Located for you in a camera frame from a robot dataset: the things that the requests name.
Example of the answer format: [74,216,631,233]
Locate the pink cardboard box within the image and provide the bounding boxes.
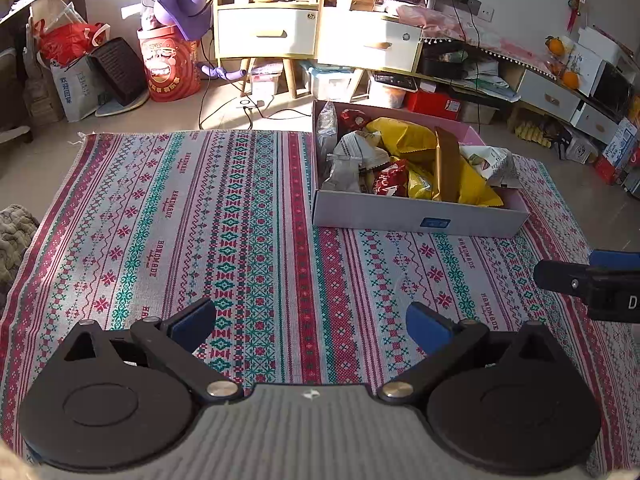
[312,101,529,238]

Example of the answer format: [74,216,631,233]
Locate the brown gold snack packet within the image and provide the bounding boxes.
[433,127,461,203]

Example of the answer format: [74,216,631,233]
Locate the white grey snack packet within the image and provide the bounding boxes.
[333,131,390,170]

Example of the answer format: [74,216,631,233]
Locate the oranges on shelf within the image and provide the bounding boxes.
[544,36,580,90]

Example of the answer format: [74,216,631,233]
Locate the white drawer cabinet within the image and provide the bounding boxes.
[213,0,422,98]

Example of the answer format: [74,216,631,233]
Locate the red plastic bag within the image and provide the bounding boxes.
[35,20,111,66]

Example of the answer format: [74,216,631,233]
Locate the yellow waffle sandwich packet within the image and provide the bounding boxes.
[458,156,503,207]

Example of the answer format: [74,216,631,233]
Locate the large yellow snack bag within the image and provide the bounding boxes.
[366,117,437,164]

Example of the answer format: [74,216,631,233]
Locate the red printed bucket bag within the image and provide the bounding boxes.
[137,25,201,102]

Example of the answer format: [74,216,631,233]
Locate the white long snack packet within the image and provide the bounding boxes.
[321,155,367,193]

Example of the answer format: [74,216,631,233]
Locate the small yellow snack packet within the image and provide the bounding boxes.
[408,164,434,200]

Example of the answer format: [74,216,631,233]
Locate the silver snack packet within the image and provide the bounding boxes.
[316,101,338,180]

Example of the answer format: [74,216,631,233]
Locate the red snack packet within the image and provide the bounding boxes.
[373,159,409,197]

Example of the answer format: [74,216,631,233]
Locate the grey knitted cushion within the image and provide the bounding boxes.
[0,205,39,309]

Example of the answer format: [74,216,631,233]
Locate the white blue paper bag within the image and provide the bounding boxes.
[50,55,108,122]

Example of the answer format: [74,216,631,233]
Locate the long white low cabinet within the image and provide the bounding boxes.
[420,9,634,144]

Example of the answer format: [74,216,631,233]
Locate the white newspaper print packet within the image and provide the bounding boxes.
[460,145,521,190]

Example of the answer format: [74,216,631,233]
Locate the patterned woven cloth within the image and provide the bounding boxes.
[1,131,639,474]

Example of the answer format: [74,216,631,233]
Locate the red box under shelf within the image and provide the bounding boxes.
[405,90,461,120]

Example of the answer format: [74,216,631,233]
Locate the purple hat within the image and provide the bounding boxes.
[141,0,213,41]

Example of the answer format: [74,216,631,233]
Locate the dark brown basket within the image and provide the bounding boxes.
[89,37,148,106]

